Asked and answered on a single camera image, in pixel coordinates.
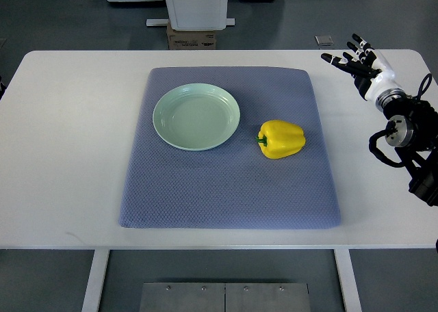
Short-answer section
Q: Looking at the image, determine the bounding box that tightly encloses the brown cardboard box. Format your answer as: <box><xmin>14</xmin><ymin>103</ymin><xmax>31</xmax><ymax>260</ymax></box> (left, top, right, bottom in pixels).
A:
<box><xmin>166</xmin><ymin>23</ymin><xmax>216</xmax><ymax>50</ymax></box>

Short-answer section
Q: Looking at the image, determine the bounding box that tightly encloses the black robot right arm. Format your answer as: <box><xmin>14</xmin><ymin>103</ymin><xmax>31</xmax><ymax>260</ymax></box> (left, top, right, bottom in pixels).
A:
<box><xmin>369</xmin><ymin>74</ymin><xmax>437</xmax><ymax>207</ymax></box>

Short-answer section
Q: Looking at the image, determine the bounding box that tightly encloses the grey metal floor plate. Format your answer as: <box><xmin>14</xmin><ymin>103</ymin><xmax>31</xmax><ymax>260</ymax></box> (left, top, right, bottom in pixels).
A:
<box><xmin>139</xmin><ymin>283</ymin><xmax>311</xmax><ymax>311</ymax></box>

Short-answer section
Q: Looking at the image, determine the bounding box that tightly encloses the right white table leg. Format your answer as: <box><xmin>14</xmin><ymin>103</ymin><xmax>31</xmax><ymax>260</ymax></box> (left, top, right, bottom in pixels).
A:
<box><xmin>334</xmin><ymin>248</ymin><xmax>362</xmax><ymax>312</ymax></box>

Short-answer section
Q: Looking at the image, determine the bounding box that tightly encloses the small grey floor plate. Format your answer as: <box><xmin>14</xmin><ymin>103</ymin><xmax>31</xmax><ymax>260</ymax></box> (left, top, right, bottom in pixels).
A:
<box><xmin>314</xmin><ymin>35</ymin><xmax>334</xmax><ymax>47</ymax></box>

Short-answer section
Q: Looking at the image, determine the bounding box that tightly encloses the left white table leg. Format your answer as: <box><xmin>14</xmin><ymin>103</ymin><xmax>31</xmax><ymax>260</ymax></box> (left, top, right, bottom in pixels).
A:
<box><xmin>81</xmin><ymin>248</ymin><xmax>110</xmax><ymax>312</ymax></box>

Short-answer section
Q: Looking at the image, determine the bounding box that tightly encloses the blue quilted mat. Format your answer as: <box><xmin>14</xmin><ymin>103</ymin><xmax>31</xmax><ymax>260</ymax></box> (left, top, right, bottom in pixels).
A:
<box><xmin>119</xmin><ymin>66</ymin><xmax>341</xmax><ymax>229</ymax></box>

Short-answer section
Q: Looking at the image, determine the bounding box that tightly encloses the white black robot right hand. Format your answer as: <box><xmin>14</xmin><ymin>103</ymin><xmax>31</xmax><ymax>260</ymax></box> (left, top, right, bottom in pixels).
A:
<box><xmin>321</xmin><ymin>34</ymin><xmax>405</xmax><ymax>111</ymax></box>

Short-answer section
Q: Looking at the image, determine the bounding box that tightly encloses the white table leg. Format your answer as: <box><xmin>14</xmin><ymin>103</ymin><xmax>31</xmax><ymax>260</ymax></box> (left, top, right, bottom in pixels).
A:
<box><xmin>81</xmin><ymin>248</ymin><xmax>110</xmax><ymax>312</ymax></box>
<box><xmin>334</xmin><ymin>248</ymin><xmax>362</xmax><ymax>312</ymax></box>

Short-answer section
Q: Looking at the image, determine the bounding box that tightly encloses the pale green plate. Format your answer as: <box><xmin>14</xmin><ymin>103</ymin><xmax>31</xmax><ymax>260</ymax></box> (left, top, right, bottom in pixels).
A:
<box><xmin>153</xmin><ymin>83</ymin><xmax>240</xmax><ymax>151</ymax></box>

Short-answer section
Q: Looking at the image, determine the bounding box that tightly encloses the white cabinet on stand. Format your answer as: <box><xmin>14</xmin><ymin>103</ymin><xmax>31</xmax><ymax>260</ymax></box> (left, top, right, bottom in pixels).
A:
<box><xmin>146</xmin><ymin>0</ymin><xmax>235</xmax><ymax>31</ymax></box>

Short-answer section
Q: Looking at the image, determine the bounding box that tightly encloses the yellow bell pepper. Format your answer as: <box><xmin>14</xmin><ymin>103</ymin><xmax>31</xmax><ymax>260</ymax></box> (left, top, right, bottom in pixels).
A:
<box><xmin>256</xmin><ymin>120</ymin><xmax>306</xmax><ymax>159</ymax></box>

